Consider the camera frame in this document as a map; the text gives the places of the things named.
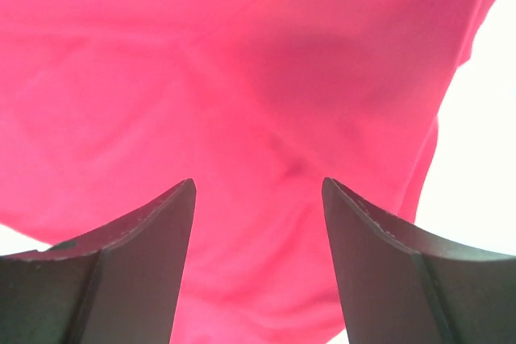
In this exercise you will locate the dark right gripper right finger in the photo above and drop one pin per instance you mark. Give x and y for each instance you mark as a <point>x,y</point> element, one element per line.
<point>401,284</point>

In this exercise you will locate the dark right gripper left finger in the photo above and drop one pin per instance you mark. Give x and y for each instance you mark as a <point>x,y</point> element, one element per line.
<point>118,283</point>

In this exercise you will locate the crimson pink t shirt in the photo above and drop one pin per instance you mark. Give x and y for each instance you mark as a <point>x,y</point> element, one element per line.
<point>105,104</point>

